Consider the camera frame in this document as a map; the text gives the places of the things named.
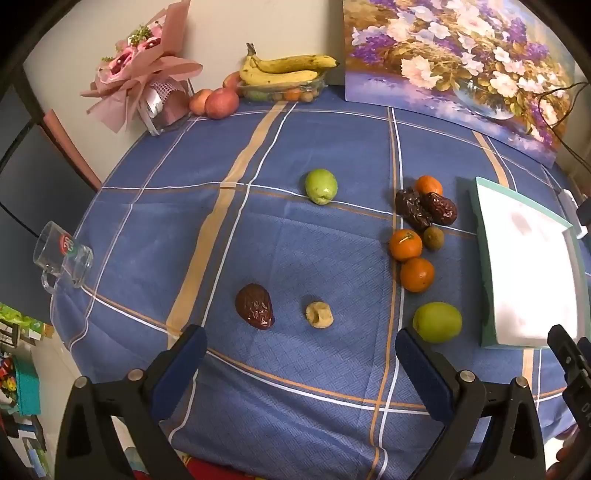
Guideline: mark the pink flower bouquet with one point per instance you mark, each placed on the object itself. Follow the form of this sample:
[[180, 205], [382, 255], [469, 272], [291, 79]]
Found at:
[[138, 69]]

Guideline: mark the green jujube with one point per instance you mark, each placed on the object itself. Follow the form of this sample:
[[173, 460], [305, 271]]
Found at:
[[320, 186], [437, 321]]

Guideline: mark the clear plastic container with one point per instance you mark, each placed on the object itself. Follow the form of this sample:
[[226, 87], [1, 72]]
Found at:
[[319, 84]]

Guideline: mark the blue checked tablecloth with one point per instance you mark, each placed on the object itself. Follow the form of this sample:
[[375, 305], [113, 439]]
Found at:
[[277, 240]]

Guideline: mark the dried red date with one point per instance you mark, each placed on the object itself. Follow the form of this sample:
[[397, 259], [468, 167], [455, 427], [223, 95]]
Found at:
[[411, 210], [442, 208], [255, 306]]

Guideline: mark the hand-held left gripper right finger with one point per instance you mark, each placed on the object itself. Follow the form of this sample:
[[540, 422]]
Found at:
[[418, 369]]

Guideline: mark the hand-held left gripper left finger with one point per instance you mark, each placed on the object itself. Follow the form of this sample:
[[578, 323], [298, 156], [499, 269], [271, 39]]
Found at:
[[194, 353]]

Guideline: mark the white power strip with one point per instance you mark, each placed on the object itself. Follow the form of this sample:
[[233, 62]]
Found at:
[[567, 201]]

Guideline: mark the small brown longan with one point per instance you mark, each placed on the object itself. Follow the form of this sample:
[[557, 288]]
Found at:
[[318, 315], [434, 237]]

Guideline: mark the white tray with green rim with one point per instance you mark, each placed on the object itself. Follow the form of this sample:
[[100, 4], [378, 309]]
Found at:
[[526, 267]]

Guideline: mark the flower painting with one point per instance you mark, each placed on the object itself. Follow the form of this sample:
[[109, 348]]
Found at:
[[438, 55]]

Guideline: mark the red apple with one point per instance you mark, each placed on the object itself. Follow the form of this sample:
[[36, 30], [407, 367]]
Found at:
[[221, 103], [197, 102], [229, 80]]

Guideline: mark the teal plastic bin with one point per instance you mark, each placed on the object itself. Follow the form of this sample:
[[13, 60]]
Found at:
[[28, 385]]

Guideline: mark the glass mug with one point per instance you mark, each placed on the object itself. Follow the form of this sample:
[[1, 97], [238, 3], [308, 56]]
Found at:
[[62, 256]]

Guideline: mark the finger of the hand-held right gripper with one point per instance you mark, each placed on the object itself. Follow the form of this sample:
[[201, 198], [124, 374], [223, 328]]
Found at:
[[570, 355]]

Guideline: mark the pile of kumquats and longans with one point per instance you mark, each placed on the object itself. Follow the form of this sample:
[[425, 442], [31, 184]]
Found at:
[[292, 95]]

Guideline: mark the orange mandarin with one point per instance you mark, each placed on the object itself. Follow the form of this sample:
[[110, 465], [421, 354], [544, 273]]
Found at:
[[417, 274], [406, 245], [429, 184]]

